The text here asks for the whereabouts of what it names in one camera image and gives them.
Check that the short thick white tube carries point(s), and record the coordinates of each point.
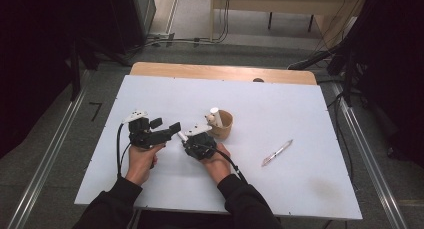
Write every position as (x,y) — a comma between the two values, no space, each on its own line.
(216,117)

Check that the person's left hand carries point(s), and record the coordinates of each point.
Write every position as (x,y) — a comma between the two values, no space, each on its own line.
(141,165)

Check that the black curtain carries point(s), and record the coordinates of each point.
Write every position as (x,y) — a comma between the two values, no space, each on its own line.
(26,55)
(393,55)

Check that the person's right hand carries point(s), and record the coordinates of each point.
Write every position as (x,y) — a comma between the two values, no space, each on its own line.
(216,167)

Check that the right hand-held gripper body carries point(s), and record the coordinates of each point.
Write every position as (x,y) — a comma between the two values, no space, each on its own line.
(200,145)

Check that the light wooden desk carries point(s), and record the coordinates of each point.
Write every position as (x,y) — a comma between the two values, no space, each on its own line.
(266,4)

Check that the black metal stand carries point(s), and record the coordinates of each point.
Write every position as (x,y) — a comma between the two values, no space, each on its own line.
(313,59)
(75,79)

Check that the aluminium floor rail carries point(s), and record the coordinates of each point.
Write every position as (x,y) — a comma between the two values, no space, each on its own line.
(376,175)
(43,169)

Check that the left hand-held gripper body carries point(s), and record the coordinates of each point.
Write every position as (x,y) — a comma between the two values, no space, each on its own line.
(143,137)

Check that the beige cup with bear figure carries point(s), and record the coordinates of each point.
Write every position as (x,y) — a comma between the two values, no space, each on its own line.
(225,130)

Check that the clear pen with frosted grip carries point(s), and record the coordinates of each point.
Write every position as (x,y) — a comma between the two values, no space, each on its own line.
(276,153)

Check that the dark cabinet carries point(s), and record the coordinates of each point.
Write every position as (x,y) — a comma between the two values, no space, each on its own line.
(140,15)

